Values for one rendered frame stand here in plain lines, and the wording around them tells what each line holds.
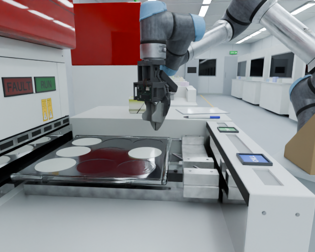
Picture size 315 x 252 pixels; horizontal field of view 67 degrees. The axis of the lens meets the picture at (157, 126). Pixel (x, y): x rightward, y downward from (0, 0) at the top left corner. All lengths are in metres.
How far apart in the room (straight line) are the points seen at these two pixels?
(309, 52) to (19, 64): 0.91
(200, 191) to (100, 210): 0.24
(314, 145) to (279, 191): 0.48
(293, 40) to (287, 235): 0.71
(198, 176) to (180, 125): 0.37
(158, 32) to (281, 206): 0.51
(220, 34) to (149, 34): 0.39
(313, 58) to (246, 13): 0.29
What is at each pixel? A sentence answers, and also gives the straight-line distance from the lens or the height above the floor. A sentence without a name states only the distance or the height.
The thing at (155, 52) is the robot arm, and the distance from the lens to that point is 0.68.
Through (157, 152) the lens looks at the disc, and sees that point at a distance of 0.71.
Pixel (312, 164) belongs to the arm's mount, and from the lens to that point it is 0.89.
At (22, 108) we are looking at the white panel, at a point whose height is 1.04.
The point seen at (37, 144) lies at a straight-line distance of 0.78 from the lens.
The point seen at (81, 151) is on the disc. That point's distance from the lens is 0.77.
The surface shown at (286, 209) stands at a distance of 0.41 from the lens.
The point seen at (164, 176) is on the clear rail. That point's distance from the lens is 0.55.
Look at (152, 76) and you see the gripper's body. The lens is 0.68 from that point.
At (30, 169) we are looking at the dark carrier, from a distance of 0.67.
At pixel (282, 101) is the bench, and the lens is 7.14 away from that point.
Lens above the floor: 1.13
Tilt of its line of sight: 12 degrees down
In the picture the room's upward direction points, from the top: straight up
